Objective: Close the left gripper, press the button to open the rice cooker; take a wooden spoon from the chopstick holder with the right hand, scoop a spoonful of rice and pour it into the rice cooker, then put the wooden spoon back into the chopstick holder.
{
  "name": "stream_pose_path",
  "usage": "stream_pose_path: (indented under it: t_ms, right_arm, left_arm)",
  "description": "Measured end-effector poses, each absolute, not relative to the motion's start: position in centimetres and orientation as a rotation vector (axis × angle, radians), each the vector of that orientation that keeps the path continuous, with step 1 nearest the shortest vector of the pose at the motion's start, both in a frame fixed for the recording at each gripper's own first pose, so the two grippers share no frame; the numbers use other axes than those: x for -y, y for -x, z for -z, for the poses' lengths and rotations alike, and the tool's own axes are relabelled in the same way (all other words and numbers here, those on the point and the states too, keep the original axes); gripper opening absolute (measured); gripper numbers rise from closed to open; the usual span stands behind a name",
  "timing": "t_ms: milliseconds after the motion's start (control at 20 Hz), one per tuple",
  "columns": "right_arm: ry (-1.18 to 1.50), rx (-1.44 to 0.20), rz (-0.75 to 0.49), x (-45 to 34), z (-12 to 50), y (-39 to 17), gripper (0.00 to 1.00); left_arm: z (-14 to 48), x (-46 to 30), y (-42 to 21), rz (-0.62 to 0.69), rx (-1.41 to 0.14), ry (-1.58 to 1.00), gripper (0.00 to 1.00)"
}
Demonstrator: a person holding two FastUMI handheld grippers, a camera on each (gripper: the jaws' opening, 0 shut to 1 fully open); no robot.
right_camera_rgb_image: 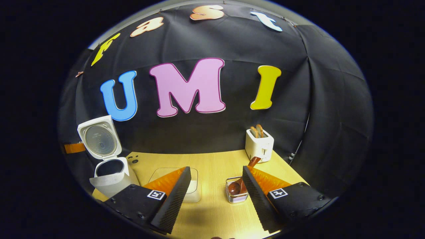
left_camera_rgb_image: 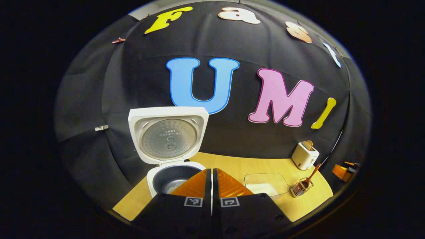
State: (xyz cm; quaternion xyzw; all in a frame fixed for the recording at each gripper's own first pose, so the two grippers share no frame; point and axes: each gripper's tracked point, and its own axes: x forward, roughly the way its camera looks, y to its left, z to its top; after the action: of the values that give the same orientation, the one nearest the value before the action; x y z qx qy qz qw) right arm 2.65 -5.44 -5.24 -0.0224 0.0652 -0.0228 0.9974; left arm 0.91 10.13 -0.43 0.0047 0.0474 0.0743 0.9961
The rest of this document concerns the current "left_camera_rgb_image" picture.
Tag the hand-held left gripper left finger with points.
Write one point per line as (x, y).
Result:
(199, 219)

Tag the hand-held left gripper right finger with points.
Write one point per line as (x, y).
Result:
(232, 219)

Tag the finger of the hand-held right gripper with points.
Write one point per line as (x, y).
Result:
(340, 172)

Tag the brown wooden spoon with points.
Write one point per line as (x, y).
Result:
(312, 174)

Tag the white rice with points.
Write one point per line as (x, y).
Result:
(176, 190)

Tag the white rice cooker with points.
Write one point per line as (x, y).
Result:
(169, 111)

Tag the white toaster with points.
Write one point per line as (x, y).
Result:
(303, 157)

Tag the toast slice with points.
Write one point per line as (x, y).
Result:
(306, 146)
(310, 144)

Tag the clear plastic container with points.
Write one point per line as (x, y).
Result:
(265, 179)

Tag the white cloth clip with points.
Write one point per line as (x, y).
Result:
(101, 127)

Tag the black backdrop cloth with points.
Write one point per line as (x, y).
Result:
(139, 83)

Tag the red cloth clip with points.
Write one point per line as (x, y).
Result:
(118, 40)

